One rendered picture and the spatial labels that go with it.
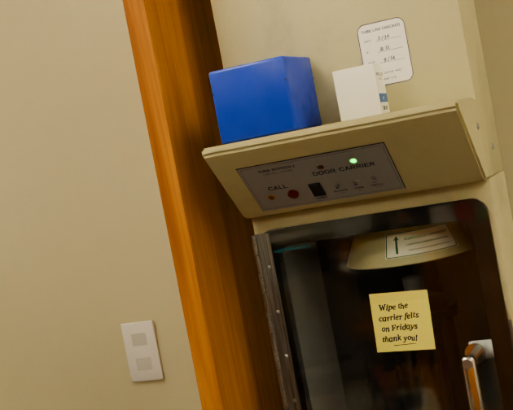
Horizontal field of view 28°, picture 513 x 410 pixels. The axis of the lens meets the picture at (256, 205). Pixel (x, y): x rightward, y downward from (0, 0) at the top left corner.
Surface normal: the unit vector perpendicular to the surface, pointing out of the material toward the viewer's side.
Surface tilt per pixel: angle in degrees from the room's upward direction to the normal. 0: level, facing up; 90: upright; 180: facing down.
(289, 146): 135
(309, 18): 90
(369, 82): 90
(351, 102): 90
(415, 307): 90
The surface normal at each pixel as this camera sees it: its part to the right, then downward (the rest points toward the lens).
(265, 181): -0.14, 0.78
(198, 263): 0.91, -0.15
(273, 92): -0.37, 0.12
